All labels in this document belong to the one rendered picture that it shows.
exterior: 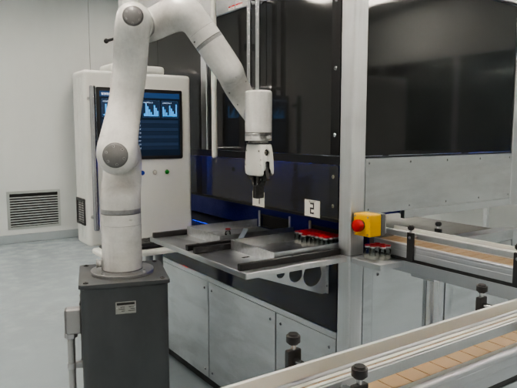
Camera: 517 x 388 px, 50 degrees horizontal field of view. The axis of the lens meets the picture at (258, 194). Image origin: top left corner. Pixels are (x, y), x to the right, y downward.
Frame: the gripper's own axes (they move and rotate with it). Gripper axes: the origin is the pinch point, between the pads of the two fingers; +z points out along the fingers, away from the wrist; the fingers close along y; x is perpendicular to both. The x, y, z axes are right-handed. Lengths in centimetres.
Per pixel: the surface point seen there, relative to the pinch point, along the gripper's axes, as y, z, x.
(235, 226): 54, 21, -25
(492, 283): -57, 23, -39
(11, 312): 277, 110, 27
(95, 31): 544, -143, -130
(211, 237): 33.6, 20.2, -2.2
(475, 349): -90, 17, 18
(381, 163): -12.5, -8.2, -42.2
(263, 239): 19.7, 20.0, -15.9
